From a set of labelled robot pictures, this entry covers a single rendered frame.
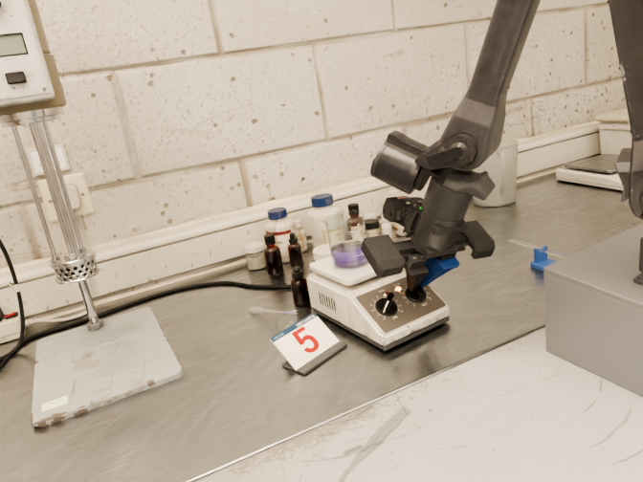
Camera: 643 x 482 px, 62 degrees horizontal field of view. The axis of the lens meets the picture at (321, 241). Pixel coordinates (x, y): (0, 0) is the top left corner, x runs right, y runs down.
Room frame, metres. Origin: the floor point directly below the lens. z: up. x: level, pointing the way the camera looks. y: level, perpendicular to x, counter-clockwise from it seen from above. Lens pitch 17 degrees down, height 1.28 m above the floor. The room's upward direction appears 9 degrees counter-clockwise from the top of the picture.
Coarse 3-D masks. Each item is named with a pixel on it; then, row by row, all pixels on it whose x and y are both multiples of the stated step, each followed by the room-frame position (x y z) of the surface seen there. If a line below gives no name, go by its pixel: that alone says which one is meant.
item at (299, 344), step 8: (312, 320) 0.73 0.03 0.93; (304, 328) 0.71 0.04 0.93; (312, 328) 0.72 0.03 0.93; (320, 328) 0.72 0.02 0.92; (288, 336) 0.69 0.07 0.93; (296, 336) 0.70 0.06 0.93; (304, 336) 0.70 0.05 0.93; (312, 336) 0.71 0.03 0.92; (320, 336) 0.71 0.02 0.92; (328, 336) 0.71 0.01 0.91; (280, 344) 0.68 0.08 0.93; (288, 344) 0.68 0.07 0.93; (296, 344) 0.68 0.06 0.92; (304, 344) 0.69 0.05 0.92; (312, 344) 0.69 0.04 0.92; (320, 344) 0.70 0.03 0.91; (288, 352) 0.67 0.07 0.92; (296, 352) 0.67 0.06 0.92; (304, 352) 0.68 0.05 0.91; (312, 352) 0.68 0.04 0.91; (296, 360) 0.66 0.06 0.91
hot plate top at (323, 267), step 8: (312, 264) 0.83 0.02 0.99; (320, 264) 0.82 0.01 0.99; (328, 264) 0.82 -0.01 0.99; (320, 272) 0.80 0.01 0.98; (328, 272) 0.78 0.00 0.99; (336, 272) 0.78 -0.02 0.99; (344, 272) 0.77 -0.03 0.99; (352, 272) 0.76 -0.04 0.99; (360, 272) 0.76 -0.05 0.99; (368, 272) 0.75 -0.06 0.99; (336, 280) 0.76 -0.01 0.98; (344, 280) 0.74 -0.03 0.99; (352, 280) 0.73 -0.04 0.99; (360, 280) 0.74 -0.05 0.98
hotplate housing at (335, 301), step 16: (320, 288) 0.79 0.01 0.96; (336, 288) 0.76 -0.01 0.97; (352, 288) 0.74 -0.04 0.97; (368, 288) 0.74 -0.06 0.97; (320, 304) 0.80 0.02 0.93; (336, 304) 0.76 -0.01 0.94; (352, 304) 0.72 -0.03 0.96; (336, 320) 0.77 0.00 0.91; (352, 320) 0.72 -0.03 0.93; (368, 320) 0.69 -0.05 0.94; (416, 320) 0.70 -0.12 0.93; (432, 320) 0.70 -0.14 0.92; (448, 320) 0.72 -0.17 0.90; (368, 336) 0.69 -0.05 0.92; (384, 336) 0.67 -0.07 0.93; (400, 336) 0.67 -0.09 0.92
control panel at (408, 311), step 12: (384, 288) 0.74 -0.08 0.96; (360, 300) 0.71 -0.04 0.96; (372, 300) 0.72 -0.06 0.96; (396, 300) 0.72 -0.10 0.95; (408, 300) 0.72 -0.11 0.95; (432, 300) 0.73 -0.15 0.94; (372, 312) 0.70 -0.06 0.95; (396, 312) 0.70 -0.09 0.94; (408, 312) 0.70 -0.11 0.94; (420, 312) 0.71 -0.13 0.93; (384, 324) 0.68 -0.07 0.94; (396, 324) 0.68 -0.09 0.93
